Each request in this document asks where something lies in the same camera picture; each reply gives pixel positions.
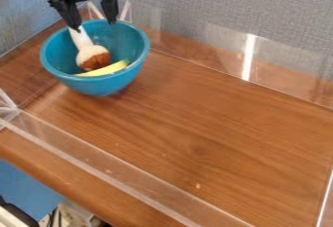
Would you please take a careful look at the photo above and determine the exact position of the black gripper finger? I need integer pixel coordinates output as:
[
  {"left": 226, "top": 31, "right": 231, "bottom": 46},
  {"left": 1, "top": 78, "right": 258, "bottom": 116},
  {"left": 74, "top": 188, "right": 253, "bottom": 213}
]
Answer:
[
  {"left": 53, "top": 0, "right": 82, "bottom": 31},
  {"left": 100, "top": 0, "right": 119, "bottom": 23}
]

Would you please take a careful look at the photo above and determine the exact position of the blue bowl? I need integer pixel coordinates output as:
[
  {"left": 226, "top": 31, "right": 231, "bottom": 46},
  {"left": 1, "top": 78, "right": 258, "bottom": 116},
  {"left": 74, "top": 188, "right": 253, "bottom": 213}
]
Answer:
[{"left": 39, "top": 19, "right": 151, "bottom": 96}]

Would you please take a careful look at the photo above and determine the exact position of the brown white toy mushroom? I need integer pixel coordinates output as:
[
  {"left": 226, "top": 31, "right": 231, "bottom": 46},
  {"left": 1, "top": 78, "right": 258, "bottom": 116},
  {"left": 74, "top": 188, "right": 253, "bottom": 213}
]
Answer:
[{"left": 70, "top": 26, "right": 111, "bottom": 71}]

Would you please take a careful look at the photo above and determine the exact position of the yellow toy banana slice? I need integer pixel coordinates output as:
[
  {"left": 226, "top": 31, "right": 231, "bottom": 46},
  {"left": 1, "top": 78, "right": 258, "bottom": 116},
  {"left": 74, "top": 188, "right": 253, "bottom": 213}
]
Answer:
[{"left": 78, "top": 59, "right": 131, "bottom": 77}]

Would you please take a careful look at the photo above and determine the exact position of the clear acrylic barrier wall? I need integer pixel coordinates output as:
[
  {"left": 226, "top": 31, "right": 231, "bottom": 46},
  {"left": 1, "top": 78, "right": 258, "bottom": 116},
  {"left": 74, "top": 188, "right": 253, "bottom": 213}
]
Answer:
[{"left": 0, "top": 9, "right": 333, "bottom": 227}]

